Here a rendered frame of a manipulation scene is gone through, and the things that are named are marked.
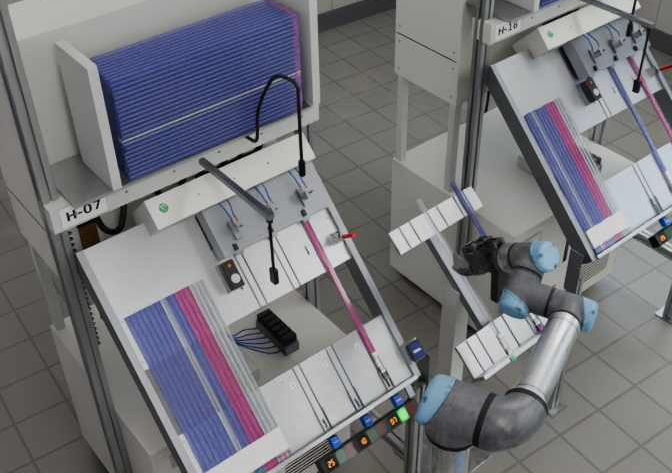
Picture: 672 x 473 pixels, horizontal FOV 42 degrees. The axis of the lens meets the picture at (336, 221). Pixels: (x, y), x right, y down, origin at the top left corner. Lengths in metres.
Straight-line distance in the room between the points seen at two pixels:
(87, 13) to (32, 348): 1.94
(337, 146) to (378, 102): 0.50
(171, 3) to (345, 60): 3.36
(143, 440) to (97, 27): 1.13
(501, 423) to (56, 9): 1.36
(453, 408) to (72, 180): 1.03
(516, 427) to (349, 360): 0.71
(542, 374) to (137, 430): 1.19
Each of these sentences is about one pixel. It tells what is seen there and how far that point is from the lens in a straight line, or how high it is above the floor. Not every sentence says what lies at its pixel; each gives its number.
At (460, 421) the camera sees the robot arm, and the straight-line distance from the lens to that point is 1.85.
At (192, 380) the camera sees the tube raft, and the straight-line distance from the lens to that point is 2.26.
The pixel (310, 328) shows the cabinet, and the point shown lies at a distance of 2.79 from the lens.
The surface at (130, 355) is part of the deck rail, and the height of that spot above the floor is 1.02.
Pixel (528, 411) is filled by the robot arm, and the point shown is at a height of 1.18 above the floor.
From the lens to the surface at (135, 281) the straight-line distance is 2.26.
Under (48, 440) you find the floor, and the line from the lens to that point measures 3.47.
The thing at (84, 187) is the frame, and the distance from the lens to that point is 2.15.
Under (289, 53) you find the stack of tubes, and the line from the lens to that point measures 2.25.
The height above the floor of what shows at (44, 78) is 1.61.
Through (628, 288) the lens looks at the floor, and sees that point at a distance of 4.00.
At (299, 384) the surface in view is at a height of 0.82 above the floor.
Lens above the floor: 2.60
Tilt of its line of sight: 38 degrees down
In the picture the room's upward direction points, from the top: 1 degrees counter-clockwise
